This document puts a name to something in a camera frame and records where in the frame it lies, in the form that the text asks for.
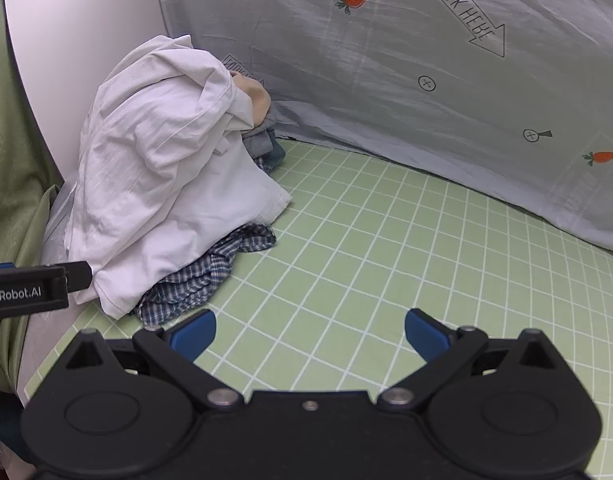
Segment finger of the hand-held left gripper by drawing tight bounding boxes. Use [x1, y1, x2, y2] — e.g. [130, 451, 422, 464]
[65, 259, 94, 294]

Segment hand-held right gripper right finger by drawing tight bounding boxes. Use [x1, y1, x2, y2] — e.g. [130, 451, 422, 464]
[379, 309, 562, 412]

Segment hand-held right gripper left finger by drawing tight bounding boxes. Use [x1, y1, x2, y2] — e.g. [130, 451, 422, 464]
[61, 309, 244, 412]

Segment white pants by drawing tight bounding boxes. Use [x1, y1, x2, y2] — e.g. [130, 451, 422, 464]
[66, 35, 293, 320]

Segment clear plastic bag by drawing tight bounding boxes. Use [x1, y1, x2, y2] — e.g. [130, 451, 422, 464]
[41, 180, 80, 267]

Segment blue plaid shirt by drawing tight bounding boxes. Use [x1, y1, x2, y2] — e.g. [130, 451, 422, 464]
[131, 224, 277, 328]

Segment green grid mat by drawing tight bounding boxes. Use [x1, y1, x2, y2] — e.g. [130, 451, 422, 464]
[24, 137, 613, 480]

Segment blue denim garment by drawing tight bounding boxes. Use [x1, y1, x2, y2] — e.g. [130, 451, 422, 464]
[254, 139, 286, 176]

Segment grey sweatshirt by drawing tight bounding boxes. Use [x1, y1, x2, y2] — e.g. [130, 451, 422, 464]
[241, 110, 278, 159]

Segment beige cloth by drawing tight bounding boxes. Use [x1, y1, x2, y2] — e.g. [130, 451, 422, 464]
[230, 72, 272, 128]

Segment grey carrot print sheet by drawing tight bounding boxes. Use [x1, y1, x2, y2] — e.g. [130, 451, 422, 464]
[151, 0, 613, 256]

